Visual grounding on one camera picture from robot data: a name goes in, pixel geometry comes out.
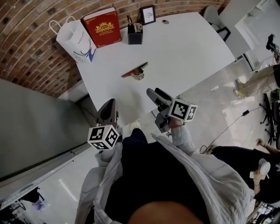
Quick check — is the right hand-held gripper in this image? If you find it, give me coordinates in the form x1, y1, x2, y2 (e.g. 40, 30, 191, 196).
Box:
146, 87, 199, 134

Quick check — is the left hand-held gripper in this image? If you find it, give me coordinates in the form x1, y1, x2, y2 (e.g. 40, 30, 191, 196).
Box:
87, 98, 121, 152

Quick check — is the person's left forearm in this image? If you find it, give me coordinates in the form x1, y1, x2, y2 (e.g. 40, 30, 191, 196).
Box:
94, 142, 123, 169

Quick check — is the person's right forearm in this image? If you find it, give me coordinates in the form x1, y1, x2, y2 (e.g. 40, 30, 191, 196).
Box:
168, 119, 196, 156

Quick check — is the person's white shoe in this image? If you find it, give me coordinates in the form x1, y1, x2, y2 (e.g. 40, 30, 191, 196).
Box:
129, 121, 141, 134

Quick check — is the person's leg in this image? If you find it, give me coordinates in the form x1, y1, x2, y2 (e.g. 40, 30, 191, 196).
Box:
122, 127, 149, 151

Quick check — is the black pen holder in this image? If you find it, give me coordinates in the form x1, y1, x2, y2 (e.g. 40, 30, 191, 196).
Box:
127, 23, 144, 46

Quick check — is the person's black top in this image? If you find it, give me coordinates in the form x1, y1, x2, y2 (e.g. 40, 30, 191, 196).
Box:
104, 141, 211, 224

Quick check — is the white paper bag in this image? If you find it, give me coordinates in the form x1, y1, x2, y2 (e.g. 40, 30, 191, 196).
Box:
49, 16, 98, 64

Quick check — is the red hardcover book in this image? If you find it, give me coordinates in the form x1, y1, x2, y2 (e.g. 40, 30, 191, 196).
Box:
80, 7, 122, 49

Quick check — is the white low cabinet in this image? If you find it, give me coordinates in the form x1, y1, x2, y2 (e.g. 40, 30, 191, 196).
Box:
233, 51, 263, 74

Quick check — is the grey chair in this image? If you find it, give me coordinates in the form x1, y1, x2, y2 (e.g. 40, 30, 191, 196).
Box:
203, 6, 231, 41

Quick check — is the person's grey cardigan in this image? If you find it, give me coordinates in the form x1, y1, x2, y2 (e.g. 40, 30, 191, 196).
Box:
74, 133, 255, 224

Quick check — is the black office chair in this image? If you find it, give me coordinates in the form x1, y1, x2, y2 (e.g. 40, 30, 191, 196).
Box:
259, 88, 280, 145

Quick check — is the green leafy plant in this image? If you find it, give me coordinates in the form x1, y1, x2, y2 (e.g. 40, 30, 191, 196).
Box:
265, 33, 280, 53

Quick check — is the white hand-held device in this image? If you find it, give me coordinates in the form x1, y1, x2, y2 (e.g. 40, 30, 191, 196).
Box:
249, 158, 272, 181

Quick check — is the black floor cable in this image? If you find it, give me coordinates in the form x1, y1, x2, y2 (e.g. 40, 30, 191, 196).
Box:
199, 103, 263, 155

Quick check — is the black picture frame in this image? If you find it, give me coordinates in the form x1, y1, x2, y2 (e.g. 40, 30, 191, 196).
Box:
139, 4, 157, 26

